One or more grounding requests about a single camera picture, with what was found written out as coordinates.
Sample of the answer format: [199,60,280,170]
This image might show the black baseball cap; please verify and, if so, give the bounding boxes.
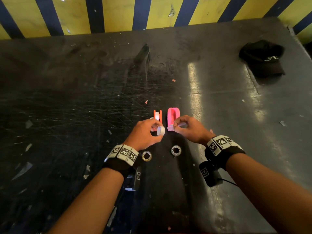
[239,39,286,78]

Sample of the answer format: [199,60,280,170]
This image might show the black marker-tagged wristband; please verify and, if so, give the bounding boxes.
[102,144,141,178]
[204,135,246,171]

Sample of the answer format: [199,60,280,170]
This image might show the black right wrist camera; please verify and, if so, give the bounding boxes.
[199,161,223,188]

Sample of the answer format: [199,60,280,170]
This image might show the person's right hand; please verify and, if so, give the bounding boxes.
[173,115,216,145]

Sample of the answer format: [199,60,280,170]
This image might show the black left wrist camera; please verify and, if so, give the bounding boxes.
[124,167,142,192]

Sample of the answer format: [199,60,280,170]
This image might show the black marker-tagged left wristband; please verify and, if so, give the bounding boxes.
[102,144,141,178]

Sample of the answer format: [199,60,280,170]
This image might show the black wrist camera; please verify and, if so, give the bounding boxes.
[124,167,142,192]
[199,161,223,188]

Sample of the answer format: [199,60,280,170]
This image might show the person's left hand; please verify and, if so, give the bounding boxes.
[123,118,164,152]

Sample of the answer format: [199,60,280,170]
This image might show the orange tape dispenser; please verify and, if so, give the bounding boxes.
[153,110,163,131]

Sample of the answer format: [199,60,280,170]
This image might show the thin black camera cable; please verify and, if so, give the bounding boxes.
[220,178,238,187]

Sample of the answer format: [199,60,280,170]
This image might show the pink tape dispenser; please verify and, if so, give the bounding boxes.
[167,108,180,131]

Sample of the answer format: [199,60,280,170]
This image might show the person's right forearm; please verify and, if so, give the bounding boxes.
[225,153,312,234]

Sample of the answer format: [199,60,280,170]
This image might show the black marker-tagged right wristband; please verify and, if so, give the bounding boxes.
[204,135,246,171]

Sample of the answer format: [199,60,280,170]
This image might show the person's left forearm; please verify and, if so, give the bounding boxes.
[47,167,125,234]

